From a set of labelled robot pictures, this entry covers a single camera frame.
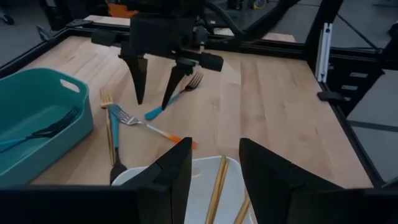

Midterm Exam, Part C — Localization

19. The silver aluminium bracket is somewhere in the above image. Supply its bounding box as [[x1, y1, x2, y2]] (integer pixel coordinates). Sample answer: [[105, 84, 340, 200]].
[[314, 22, 333, 83]]

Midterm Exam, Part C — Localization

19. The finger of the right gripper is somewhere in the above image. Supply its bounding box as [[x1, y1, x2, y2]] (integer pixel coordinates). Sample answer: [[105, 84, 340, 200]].
[[119, 54, 149, 106], [160, 58, 197, 110]]

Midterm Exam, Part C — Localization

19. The white plastic bin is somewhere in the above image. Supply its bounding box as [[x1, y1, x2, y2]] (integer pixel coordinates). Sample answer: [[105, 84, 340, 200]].
[[111, 155, 256, 224]]

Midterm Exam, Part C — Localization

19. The orange-handled silver fork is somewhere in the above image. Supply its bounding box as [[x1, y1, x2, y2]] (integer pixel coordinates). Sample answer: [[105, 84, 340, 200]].
[[109, 105, 199, 151]]

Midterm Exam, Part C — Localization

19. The black frame clamp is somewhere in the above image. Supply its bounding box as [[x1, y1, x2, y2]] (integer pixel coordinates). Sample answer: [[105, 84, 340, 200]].
[[317, 90, 346, 102]]

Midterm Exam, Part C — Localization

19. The black aluminium table frame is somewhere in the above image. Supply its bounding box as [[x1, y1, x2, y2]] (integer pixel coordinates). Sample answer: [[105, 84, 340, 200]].
[[0, 0, 398, 190]]

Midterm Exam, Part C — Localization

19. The teal-handled black fork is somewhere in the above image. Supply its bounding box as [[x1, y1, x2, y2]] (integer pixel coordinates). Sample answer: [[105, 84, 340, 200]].
[[108, 104, 129, 185], [144, 72, 205, 121], [29, 105, 81, 139], [0, 107, 81, 154]]

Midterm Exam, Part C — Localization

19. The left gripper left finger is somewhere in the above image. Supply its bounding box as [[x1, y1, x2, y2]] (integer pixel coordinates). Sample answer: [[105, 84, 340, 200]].
[[121, 136, 194, 224]]

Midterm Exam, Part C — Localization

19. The teal plastic bin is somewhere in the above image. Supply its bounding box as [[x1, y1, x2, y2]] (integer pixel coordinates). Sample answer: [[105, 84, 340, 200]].
[[0, 67, 95, 187]]

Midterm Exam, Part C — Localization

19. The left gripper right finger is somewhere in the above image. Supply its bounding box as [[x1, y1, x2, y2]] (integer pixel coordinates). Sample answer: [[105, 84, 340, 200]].
[[238, 138, 343, 224]]

